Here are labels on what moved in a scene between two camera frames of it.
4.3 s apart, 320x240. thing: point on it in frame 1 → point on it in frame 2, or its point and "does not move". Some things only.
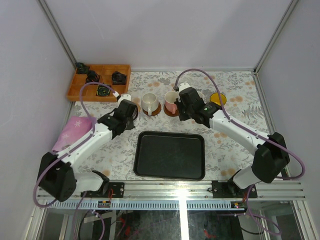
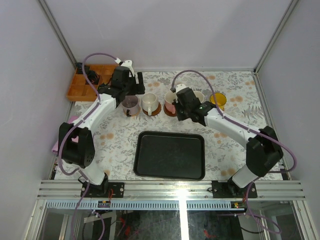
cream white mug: x=149 y=103 does not move
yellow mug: x=214 y=97 does not move
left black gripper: x=130 y=110 → x=139 y=83
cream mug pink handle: x=169 y=98 does not move
